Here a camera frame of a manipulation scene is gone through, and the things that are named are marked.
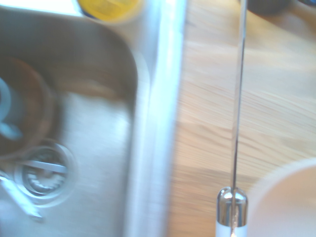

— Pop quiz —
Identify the white-handled table knife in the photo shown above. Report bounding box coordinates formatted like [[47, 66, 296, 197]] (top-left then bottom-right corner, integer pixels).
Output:
[[216, 0, 248, 237]]

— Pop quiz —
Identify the stainless steel double sink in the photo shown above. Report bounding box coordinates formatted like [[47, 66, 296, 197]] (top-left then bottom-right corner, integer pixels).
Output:
[[0, 0, 189, 237]]

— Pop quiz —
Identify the metal sink drain strainer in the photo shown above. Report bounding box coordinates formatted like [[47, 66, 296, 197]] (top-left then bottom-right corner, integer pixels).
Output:
[[13, 145, 75, 198]]

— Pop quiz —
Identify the disinfecting wipes canister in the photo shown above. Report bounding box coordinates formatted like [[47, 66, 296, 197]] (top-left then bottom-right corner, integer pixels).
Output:
[[77, 0, 146, 24]]

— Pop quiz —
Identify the brown bowl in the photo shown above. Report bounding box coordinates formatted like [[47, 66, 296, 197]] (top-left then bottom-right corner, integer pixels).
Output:
[[0, 56, 54, 159]]

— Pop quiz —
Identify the cream ceramic bowl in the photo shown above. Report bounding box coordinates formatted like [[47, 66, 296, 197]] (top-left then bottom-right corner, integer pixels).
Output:
[[246, 158, 316, 237]]

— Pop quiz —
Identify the black mug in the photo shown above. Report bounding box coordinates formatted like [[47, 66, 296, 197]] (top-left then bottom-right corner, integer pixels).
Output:
[[246, 0, 301, 15]]

